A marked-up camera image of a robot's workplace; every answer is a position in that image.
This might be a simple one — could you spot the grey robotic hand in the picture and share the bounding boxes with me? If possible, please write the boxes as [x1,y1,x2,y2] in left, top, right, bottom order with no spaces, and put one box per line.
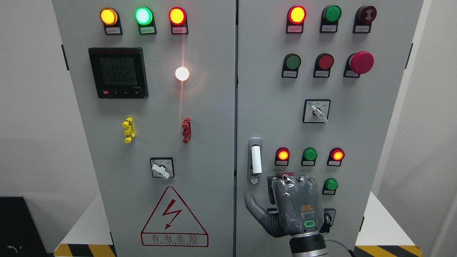
[245,172,324,238]

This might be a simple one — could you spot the silver door handle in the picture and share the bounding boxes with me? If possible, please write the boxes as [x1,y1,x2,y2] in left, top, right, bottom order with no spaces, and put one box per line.
[248,138,262,185]

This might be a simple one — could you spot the right grey cabinet door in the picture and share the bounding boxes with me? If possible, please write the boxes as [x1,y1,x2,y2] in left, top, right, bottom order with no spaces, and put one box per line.
[236,0,423,257]

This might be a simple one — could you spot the grey cabinet door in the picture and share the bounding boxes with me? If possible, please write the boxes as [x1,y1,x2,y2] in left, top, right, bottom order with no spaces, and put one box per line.
[52,0,236,257]
[236,0,423,257]

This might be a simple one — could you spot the left grey cabinet door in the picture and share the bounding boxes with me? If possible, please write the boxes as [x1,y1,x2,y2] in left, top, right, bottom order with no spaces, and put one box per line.
[52,0,236,257]

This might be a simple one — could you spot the red indicator light left door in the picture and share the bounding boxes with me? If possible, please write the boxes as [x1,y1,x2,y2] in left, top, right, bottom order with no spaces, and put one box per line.
[169,6,189,35]

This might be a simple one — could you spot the green push button lower right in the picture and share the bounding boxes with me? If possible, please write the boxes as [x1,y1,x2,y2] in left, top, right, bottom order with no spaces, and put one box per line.
[322,178,338,195]

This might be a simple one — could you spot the green push button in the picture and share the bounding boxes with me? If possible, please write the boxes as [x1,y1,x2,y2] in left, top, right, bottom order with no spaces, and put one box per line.
[281,53,301,79]
[322,178,338,195]

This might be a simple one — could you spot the red lit indicator lower left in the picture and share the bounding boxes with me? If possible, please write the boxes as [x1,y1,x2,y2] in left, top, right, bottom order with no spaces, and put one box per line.
[275,147,290,166]

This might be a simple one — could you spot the red lit indicator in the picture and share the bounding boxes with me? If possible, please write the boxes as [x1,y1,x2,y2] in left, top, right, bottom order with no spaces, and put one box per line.
[275,147,290,166]
[327,147,345,167]

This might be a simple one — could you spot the green indicator lower middle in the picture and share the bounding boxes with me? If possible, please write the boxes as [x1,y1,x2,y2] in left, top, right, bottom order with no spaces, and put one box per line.
[301,147,318,166]

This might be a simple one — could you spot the red lit indicator lower right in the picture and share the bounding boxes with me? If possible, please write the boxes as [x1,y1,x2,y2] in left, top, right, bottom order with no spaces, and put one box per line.
[327,147,345,167]

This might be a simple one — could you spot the red electrical warning sticker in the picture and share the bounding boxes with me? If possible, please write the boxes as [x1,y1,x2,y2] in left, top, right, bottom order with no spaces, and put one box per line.
[140,186,209,247]

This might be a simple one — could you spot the red terminal connector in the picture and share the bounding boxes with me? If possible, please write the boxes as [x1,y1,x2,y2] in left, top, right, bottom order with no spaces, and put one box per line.
[182,117,192,144]

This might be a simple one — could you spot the green push button upper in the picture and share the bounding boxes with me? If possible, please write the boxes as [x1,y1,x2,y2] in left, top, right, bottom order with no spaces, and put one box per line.
[281,53,301,79]

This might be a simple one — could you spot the red push button upper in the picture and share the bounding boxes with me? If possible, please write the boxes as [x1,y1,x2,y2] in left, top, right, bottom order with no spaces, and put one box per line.
[313,53,334,78]

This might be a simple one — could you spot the red emergency stop button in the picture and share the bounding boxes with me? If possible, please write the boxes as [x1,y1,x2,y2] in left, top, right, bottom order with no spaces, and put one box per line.
[343,51,375,78]

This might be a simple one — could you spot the white lit indicator light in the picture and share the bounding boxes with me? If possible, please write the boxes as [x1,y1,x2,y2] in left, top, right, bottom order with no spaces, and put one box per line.
[175,66,190,81]

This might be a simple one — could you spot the yellow terminal connector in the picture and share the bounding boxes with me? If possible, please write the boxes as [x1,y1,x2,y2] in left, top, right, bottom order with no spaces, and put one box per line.
[121,117,136,144]

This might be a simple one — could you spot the red indicator light right top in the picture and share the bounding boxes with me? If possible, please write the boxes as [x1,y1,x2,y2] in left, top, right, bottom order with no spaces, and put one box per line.
[286,5,307,34]

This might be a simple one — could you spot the green indicator light right top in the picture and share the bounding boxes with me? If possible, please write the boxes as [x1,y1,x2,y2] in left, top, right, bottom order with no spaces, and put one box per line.
[320,5,342,34]

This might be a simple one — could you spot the dark red buzzer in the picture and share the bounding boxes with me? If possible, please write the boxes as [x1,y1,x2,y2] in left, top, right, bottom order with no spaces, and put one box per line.
[353,5,377,34]

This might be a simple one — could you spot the black digital power meter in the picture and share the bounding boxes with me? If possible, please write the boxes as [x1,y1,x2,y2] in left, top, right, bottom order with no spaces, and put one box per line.
[88,47,149,99]

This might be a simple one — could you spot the green lit indicator light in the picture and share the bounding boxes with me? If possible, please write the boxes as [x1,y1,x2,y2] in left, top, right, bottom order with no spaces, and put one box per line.
[135,6,157,35]

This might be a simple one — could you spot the yellow indicator light top left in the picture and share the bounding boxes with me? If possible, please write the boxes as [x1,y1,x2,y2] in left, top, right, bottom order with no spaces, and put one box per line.
[100,7,123,35]

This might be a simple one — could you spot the black box lower left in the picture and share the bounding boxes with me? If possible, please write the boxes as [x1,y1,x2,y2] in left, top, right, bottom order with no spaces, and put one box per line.
[0,197,47,257]

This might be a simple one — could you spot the black knob rotary switch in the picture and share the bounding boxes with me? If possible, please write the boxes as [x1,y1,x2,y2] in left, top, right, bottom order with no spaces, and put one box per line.
[319,208,336,233]

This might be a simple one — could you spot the white lever rotary switch bottom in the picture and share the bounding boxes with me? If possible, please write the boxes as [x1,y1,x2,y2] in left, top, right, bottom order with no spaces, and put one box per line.
[267,208,278,214]

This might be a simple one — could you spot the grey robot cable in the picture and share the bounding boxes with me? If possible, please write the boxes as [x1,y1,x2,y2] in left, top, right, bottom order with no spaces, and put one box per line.
[326,239,357,257]

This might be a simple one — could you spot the upper right rotary switch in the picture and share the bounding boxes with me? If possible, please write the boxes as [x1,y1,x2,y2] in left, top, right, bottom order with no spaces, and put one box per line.
[302,99,331,123]

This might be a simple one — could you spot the left door rotary switch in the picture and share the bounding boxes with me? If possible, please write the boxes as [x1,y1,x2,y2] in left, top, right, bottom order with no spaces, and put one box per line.
[150,157,175,180]

